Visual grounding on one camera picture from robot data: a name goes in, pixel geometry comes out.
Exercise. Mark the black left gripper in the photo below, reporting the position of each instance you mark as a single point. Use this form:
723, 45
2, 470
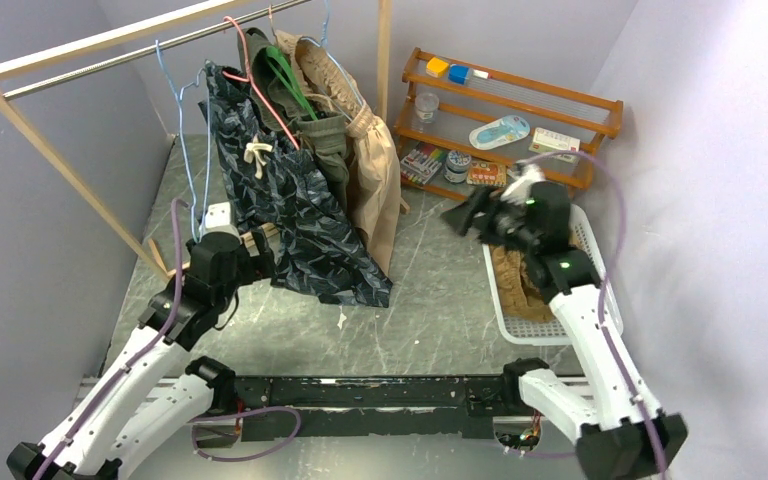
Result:
258, 267

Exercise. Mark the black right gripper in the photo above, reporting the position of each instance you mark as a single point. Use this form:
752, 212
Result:
485, 202

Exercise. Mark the tan brown shorts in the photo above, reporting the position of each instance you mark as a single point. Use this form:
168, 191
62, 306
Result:
518, 295

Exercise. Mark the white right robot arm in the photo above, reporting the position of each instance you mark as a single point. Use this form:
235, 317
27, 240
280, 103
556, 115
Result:
622, 432

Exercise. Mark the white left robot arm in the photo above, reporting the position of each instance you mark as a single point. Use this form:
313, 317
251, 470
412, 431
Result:
114, 428

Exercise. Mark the dark leaf-print shorts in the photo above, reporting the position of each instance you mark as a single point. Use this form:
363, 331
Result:
268, 180

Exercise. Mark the beige shorts with white stripe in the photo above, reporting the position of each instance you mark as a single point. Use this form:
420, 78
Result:
374, 192

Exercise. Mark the olive green shorts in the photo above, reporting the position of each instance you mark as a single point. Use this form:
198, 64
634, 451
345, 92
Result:
326, 136

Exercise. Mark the green hanger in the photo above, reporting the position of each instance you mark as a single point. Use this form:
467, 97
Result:
282, 69

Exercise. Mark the orange snack packet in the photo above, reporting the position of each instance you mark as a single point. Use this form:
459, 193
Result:
481, 173

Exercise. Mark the marker pen set pack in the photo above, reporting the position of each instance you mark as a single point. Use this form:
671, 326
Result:
422, 163

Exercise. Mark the orange wooden shelf rack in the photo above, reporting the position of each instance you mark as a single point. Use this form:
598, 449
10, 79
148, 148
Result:
465, 125

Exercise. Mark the white green box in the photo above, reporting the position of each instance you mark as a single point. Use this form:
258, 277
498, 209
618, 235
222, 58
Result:
548, 141

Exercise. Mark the clear plastic cup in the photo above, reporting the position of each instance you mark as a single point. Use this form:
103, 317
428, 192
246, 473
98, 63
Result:
426, 107

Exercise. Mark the blue block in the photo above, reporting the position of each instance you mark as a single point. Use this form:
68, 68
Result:
459, 74

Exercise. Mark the yellow block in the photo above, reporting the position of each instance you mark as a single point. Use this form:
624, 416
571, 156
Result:
437, 67

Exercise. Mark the wooden clothes rack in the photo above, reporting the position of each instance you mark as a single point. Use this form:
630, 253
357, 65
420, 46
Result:
120, 35

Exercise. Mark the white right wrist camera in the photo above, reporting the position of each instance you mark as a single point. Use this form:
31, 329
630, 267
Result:
526, 180

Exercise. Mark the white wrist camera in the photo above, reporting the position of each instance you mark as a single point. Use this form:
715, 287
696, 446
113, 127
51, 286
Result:
219, 225
526, 180

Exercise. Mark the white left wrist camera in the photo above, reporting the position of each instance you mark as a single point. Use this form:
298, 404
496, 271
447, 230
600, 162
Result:
219, 225

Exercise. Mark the pink wire hanger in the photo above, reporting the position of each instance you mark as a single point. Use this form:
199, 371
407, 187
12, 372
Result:
251, 80

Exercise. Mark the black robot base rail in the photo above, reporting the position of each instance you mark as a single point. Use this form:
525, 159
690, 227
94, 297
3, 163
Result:
470, 406

